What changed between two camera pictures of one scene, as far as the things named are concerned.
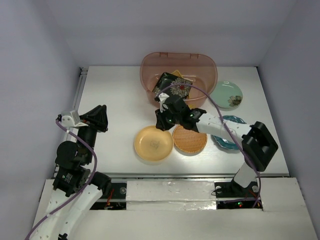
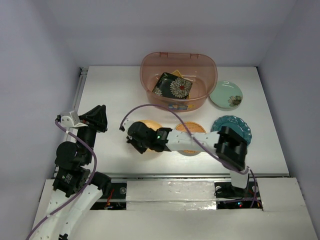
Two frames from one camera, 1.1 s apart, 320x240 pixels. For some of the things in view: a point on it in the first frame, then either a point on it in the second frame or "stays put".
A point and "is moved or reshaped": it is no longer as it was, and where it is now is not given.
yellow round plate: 153,144 is moved or reshaped
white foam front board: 188,210 stays put
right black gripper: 161,124 -> 132,140
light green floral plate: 226,95 stays put
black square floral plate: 166,79 stays put
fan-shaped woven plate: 177,73 -> 176,72
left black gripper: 97,117 stays put
